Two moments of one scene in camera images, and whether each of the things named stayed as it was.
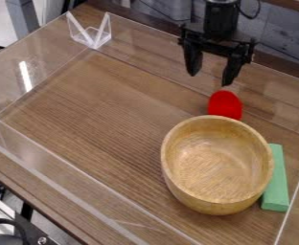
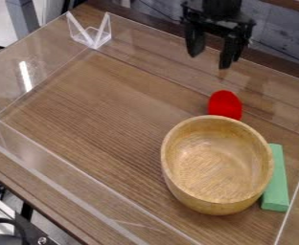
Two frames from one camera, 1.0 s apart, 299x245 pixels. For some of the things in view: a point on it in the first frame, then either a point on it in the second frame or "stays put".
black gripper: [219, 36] -> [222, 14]
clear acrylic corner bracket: [91, 36] stays put
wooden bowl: [217, 164] stays put
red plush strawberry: [225, 103] stays put
